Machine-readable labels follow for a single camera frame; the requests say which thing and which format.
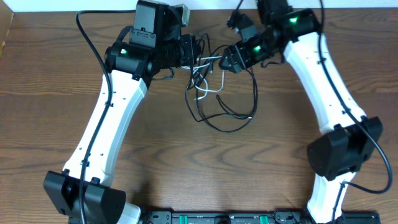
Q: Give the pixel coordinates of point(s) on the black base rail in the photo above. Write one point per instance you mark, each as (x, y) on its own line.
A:
(281, 216)

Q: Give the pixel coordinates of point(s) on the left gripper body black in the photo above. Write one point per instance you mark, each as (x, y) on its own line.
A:
(189, 50)

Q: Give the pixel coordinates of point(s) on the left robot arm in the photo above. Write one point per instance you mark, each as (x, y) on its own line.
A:
(83, 191)

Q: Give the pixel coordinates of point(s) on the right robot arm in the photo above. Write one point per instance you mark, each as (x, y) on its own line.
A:
(347, 134)

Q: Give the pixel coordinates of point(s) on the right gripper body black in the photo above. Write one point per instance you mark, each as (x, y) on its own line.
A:
(255, 50)

